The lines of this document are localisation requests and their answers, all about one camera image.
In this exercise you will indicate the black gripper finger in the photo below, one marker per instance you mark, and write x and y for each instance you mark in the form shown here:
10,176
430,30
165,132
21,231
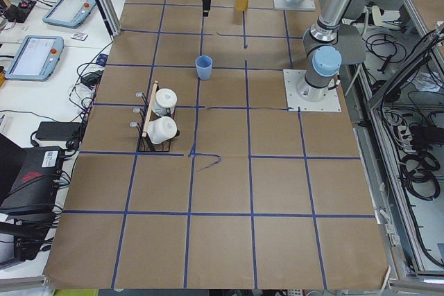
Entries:
205,7
208,6

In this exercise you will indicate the blue plastic cup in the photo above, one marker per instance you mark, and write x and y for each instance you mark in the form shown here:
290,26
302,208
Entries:
204,65

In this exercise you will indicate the upper white mug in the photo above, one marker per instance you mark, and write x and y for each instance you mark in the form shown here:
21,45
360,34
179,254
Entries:
165,102

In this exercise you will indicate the white mug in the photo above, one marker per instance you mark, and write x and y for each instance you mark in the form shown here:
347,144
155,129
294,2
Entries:
162,129
165,102

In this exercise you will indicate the upper teach pendant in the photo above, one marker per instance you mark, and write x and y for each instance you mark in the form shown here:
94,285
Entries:
69,13

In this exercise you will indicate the teach pendant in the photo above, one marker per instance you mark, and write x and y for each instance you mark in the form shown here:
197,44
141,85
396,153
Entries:
36,58
69,13

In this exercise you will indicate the lower white mug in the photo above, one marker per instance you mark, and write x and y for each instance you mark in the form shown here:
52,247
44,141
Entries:
162,129

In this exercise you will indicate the grey office chair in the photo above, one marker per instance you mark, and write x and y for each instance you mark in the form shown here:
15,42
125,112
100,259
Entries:
350,45

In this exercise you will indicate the lower teach pendant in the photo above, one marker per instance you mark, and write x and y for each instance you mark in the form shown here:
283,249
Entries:
36,58

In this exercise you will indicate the black power adapter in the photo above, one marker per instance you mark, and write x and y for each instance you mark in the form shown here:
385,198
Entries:
58,131

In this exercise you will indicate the black computer box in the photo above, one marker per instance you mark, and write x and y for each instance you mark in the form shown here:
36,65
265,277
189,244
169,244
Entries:
28,178

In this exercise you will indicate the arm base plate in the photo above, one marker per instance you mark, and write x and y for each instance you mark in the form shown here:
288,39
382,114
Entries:
305,98
297,5

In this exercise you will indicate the black wire mug rack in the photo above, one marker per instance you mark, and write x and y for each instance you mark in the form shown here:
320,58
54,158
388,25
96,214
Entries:
146,115

